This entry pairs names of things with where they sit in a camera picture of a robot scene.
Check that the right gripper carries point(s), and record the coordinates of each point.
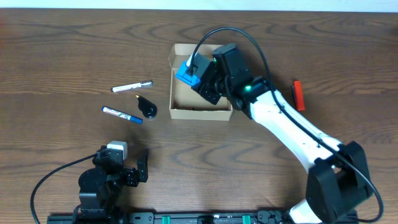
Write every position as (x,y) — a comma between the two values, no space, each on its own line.
(203,91)

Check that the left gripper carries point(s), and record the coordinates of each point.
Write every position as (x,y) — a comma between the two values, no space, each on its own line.
(132,177)

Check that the blue plastic ribbed block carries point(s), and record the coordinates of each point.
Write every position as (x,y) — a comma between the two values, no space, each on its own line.
(183,75)

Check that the black correction tape dispenser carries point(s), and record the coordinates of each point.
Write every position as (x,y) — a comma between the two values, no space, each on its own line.
(148,109)

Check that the blue capped whiteboard marker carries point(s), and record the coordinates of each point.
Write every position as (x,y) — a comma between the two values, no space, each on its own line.
(122,115)

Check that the black capped whiteboard marker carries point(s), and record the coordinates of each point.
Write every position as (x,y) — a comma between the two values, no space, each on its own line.
(132,86)

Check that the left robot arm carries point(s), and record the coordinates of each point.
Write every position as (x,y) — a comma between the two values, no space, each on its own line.
(101,186)

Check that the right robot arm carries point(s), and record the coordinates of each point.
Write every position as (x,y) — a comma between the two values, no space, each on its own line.
(338,176)

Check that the open cardboard box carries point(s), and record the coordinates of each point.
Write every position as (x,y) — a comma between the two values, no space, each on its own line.
(184,102)

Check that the black aluminium mounting rail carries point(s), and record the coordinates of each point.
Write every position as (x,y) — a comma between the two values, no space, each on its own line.
(259,217)

